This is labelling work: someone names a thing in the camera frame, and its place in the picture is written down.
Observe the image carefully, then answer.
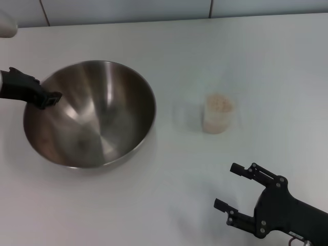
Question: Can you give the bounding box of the silver right gripper cable plug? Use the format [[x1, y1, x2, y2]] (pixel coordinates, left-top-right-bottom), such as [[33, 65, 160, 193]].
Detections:
[[289, 232, 313, 246]]

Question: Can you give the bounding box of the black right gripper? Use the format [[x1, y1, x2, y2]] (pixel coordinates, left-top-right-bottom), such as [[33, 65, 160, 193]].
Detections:
[[213, 162, 328, 246]]

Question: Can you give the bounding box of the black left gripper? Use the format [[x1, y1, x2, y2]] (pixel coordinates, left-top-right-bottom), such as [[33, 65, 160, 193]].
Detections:
[[0, 67, 63, 110]]

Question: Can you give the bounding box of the stainless steel mixing bowl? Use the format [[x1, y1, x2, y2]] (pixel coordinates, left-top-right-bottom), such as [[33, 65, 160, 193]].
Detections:
[[22, 60, 157, 170]]

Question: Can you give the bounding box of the translucent plastic cup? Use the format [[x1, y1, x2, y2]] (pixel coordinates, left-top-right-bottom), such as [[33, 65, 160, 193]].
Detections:
[[202, 93, 235, 134]]

